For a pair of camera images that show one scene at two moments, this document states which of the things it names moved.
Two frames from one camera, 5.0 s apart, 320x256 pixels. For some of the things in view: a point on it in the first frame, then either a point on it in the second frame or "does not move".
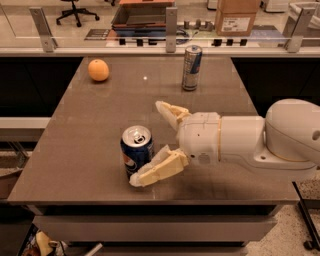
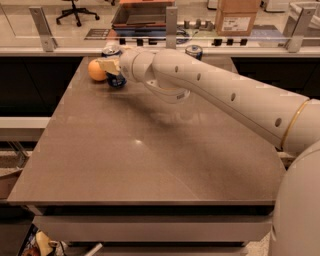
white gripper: x=199 y=138 -> x=126 y=67
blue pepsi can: x=137 y=147 -> x=114 y=80
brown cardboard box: x=235 y=18 does not move
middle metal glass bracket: x=171 y=29 does not move
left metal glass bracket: x=44 y=29 does not move
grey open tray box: x=140 y=17 does not move
